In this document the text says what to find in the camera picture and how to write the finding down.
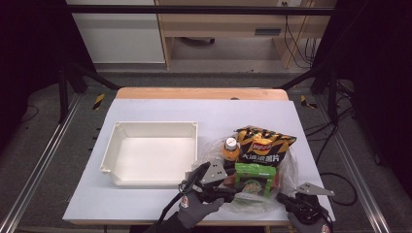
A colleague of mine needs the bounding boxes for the clear plastic bag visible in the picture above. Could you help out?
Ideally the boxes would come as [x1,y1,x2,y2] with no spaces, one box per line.
[193,135,301,215]

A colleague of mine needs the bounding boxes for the aluminium floor rail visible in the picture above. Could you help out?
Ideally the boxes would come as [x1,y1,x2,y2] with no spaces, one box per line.
[315,94,394,233]
[0,92,83,233]

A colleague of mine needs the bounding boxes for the black frame stand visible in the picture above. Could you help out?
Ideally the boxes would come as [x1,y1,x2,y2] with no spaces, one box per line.
[274,62,342,126]
[57,60,122,124]

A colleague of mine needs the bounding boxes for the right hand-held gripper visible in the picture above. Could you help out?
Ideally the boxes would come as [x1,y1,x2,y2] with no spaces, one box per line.
[278,182,335,224]

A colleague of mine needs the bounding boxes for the white plastic tray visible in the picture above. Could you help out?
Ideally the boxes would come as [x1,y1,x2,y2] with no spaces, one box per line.
[99,120,199,189]

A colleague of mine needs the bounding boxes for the person's right hand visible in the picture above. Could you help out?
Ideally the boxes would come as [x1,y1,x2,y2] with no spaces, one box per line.
[287,213,331,233]

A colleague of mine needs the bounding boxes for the teal drawer handle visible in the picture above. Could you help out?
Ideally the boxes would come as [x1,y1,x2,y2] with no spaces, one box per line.
[254,27,283,37]

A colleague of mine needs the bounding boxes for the black horizontal frame bar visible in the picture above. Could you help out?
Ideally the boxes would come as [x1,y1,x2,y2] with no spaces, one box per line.
[62,4,336,17]

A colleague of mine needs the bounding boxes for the black floor cable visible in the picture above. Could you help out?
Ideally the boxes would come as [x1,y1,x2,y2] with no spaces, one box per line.
[303,106,360,207]

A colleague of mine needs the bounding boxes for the orange juice bottle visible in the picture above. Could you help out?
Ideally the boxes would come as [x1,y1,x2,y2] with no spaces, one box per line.
[222,136,242,163]

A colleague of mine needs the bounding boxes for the yellow and black tape piece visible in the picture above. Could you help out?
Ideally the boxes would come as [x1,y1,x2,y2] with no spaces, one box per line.
[92,92,107,112]
[298,93,319,110]

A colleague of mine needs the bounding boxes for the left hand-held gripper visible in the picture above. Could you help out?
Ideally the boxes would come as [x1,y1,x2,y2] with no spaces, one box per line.
[185,158,239,203]

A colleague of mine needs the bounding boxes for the black and yellow chip bag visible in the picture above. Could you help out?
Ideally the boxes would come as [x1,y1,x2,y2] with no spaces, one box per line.
[234,124,297,168]

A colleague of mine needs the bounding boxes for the white cabinet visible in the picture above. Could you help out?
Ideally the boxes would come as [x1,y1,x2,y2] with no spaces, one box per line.
[65,0,166,64]

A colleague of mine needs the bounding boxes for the black hanging cables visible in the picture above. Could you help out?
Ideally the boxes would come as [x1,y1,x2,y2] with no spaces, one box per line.
[283,2,321,70]

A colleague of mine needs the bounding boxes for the wooden table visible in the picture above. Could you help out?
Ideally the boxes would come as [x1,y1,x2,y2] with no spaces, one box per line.
[115,85,291,102]

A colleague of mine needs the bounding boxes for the person's left hand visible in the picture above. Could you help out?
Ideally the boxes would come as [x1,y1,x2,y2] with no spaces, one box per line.
[177,190,225,229]

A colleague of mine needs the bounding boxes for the green snack packet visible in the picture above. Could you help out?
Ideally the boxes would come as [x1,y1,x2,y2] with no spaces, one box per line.
[233,162,278,199]

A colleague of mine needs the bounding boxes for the light wooden desk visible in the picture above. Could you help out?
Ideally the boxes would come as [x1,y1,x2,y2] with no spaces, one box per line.
[154,0,338,70]

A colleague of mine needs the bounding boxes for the white table sheet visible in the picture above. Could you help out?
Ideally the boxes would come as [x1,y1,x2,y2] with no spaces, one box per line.
[62,98,336,225]

